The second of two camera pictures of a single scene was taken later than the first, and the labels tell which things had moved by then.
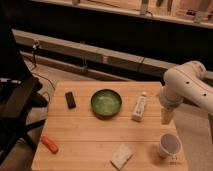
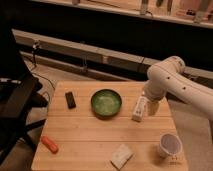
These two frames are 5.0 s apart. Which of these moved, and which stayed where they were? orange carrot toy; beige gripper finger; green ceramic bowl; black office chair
Moved: beige gripper finger
Stayed: orange carrot toy; black office chair; green ceramic bowl
